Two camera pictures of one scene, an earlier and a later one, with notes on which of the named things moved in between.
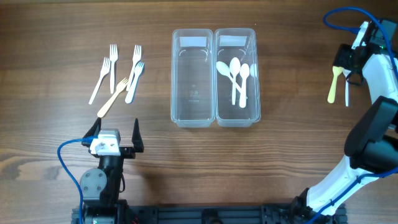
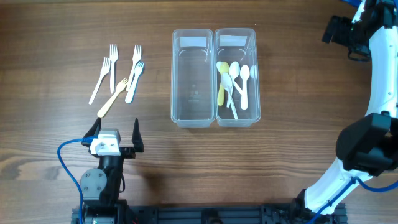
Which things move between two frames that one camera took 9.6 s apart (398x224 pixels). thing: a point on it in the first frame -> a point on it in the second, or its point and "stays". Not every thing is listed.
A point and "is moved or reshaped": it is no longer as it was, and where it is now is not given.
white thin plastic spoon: x=346 y=72 -> x=226 y=83
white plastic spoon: x=244 y=71 stays
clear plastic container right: x=244 y=44 stays
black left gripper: x=129 y=152 stays
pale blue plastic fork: x=138 y=69 stays
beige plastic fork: x=119 y=87 stays
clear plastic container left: x=193 y=78 stays
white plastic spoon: x=234 y=68 is moved or reshaped
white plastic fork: x=137 y=56 stays
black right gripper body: x=344 y=58 -> x=347 y=33
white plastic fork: x=114 y=55 stays
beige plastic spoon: x=336 y=71 -> x=224 y=68
